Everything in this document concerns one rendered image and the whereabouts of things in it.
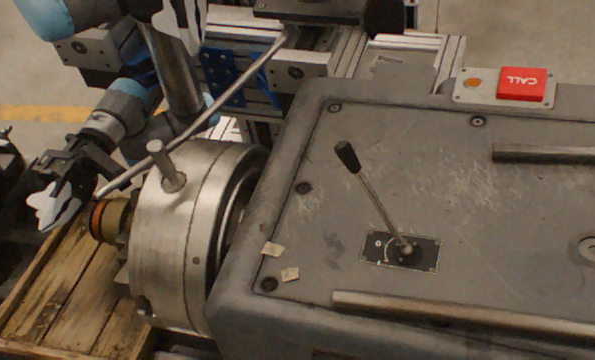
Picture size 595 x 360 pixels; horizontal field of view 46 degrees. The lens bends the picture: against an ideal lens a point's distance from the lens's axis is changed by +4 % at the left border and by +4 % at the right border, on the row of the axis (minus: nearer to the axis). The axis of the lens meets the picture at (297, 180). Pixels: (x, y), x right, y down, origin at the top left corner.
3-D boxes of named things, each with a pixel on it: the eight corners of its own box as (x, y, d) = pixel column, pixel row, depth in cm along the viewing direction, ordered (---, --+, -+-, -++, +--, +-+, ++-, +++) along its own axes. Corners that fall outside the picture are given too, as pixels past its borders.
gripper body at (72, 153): (47, 199, 126) (80, 152, 133) (89, 205, 124) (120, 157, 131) (28, 171, 121) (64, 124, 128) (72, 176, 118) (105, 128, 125)
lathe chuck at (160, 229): (276, 208, 130) (236, 101, 104) (222, 366, 114) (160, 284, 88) (233, 201, 133) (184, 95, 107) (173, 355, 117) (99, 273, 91)
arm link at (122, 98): (156, 107, 141) (143, 75, 135) (133, 144, 134) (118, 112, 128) (123, 103, 143) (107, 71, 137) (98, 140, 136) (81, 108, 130)
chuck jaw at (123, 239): (185, 235, 107) (149, 293, 99) (191, 257, 110) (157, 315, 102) (123, 225, 110) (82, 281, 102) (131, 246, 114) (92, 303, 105)
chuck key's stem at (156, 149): (177, 200, 99) (151, 154, 90) (170, 192, 100) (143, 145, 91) (190, 192, 100) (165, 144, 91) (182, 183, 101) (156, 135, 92)
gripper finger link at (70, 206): (25, 238, 119) (54, 197, 125) (55, 242, 118) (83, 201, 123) (16, 227, 117) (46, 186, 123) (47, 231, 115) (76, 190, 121)
